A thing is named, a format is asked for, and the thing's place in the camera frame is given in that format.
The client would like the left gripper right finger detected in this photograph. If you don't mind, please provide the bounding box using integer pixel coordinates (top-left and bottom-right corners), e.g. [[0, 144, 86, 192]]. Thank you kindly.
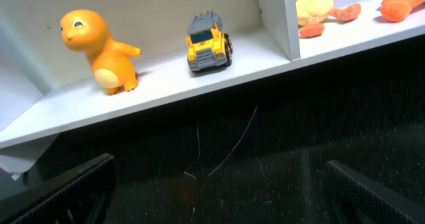
[[321, 160, 425, 224]]

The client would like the white plush duck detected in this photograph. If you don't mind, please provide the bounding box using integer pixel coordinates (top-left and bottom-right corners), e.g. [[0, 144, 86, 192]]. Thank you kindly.
[[380, 0, 425, 23]]

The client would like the yellow plush duck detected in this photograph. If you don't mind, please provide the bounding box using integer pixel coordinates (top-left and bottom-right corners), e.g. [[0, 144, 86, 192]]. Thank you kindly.
[[294, 0, 363, 39]]

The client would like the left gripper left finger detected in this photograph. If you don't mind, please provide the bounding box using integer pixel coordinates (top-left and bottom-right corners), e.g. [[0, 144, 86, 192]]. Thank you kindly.
[[0, 153, 117, 224]]

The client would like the grey and yellow toy truck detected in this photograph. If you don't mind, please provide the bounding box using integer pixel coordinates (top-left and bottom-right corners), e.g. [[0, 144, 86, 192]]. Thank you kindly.
[[185, 10, 234, 73]]

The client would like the orange rubber dinosaur toy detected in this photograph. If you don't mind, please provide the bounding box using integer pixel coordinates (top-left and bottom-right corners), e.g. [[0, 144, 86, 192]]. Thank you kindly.
[[59, 9, 142, 96]]

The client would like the white shelf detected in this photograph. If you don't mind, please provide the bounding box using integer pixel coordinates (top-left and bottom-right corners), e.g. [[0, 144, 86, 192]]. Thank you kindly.
[[0, 0, 425, 181]]

